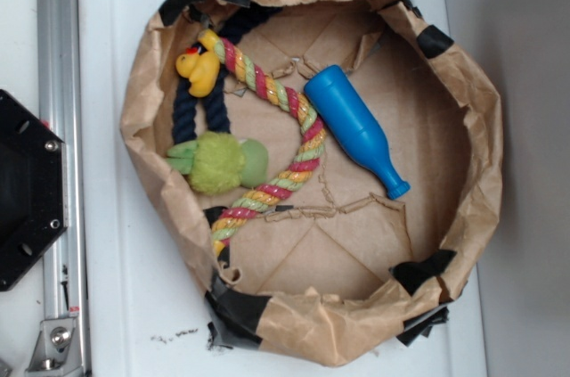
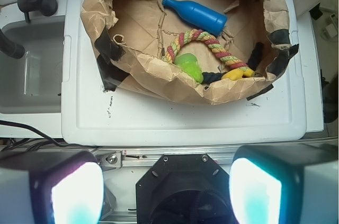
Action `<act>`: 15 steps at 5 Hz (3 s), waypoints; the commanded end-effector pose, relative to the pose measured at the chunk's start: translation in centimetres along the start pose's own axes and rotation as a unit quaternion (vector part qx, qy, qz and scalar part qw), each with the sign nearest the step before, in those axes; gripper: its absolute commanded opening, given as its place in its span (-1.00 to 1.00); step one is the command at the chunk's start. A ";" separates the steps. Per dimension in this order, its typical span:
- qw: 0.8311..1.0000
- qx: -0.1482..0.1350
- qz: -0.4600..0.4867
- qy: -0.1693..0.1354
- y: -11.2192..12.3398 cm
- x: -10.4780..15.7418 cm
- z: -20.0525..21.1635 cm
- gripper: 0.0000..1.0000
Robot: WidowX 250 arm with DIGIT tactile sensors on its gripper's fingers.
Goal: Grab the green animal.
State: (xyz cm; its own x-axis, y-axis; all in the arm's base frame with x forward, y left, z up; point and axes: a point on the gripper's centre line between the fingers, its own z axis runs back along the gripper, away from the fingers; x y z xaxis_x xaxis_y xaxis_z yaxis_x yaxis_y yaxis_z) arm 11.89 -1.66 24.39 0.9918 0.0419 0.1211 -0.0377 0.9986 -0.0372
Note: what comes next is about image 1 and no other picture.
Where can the green plush animal toy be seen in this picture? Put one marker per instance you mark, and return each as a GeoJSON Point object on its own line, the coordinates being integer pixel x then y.
{"type": "Point", "coordinates": [217, 163]}

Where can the blue plastic bottle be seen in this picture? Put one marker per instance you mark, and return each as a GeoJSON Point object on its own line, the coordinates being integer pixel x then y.
{"type": "Point", "coordinates": [355, 128]}

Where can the yellow rubber duck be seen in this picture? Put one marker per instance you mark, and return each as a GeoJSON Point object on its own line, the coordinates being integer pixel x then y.
{"type": "Point", "coordinates": [200, 67]}

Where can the white plastic tray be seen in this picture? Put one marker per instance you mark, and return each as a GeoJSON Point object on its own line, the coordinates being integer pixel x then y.
{"type": "Point", "coordinates": [147, 317]}

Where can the multicolour twisted rope toy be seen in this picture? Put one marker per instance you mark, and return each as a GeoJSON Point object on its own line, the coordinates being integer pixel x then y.
{"type": "Point", "coordinates": [257, 201]}

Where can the navy blue rope toy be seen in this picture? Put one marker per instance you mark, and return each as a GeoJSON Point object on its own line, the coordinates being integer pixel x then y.
{"type": "Point", "coordinates": [185, 105]}

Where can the aluminium extrusion rail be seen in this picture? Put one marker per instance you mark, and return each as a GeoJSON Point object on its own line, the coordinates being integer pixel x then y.
{"type": "Point", "coordinates": [64, 264]}

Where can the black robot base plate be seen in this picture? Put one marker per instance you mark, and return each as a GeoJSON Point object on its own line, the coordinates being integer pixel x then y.
{"type": "Point", "coordinates": [32, 200]}

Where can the metal corner bracket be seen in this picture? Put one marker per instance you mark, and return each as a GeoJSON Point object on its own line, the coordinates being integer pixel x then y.
{"type": "Point", "coordinates": [57, 351]}

